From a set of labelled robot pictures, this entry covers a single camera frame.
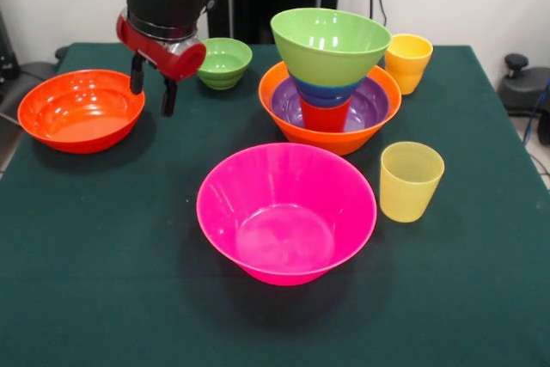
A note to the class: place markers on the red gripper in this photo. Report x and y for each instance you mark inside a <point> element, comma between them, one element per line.
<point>163,51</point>

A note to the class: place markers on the red plastic cup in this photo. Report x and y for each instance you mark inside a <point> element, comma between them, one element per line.
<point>324,118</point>

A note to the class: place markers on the large green plastic bowl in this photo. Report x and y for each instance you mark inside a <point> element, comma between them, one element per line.
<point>331,44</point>

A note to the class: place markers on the purple plastic bowl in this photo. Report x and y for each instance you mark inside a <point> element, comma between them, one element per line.
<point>371,105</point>

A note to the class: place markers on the small green plastic bowl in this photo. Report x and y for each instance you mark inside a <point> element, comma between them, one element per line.
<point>223,64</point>

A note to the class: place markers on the red plastic bowl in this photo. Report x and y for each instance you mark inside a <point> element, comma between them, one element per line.
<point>81,113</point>

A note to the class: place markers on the black chair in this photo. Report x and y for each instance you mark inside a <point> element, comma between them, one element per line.
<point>26,83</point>

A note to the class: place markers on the pink plastic bowl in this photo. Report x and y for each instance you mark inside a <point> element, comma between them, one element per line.
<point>283,221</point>

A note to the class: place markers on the dark green tablecloth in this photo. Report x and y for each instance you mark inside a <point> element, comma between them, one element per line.
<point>129,298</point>

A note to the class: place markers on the orange-yellow plastic cup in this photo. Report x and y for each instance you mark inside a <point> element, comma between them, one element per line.
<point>408,62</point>

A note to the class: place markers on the pale yellow plastic cup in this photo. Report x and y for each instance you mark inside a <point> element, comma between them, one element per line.
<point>408,191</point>

